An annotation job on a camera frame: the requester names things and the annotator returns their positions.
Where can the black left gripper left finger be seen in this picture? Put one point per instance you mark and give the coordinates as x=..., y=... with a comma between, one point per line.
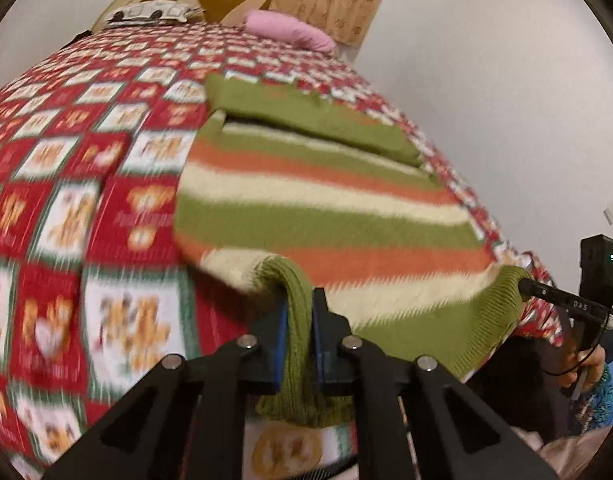
x=184, y=419

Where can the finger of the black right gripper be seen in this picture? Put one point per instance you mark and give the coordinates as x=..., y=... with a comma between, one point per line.
x=556, y=295

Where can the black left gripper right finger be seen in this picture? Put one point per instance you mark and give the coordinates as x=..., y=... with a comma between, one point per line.
x=414, y=419

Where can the green orange striped knit sweater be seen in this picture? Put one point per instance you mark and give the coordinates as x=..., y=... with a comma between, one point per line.
x=283, y=192

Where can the person's right hand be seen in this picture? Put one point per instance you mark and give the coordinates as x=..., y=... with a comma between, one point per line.
x=573, y=363

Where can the red teddy bear patchwork bedspread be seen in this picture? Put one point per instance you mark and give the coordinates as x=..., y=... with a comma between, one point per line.
x=93, y=289

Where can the black object beside bed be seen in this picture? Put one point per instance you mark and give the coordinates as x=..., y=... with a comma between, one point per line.
x=77, y=38

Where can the pink pillow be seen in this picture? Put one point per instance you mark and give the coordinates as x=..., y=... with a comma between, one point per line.
x=288, y=29

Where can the grey white patterned pillow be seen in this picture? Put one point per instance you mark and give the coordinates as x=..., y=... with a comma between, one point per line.
x=153, y=11

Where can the white wall socket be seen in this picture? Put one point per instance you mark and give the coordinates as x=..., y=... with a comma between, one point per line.
x=608, y=213

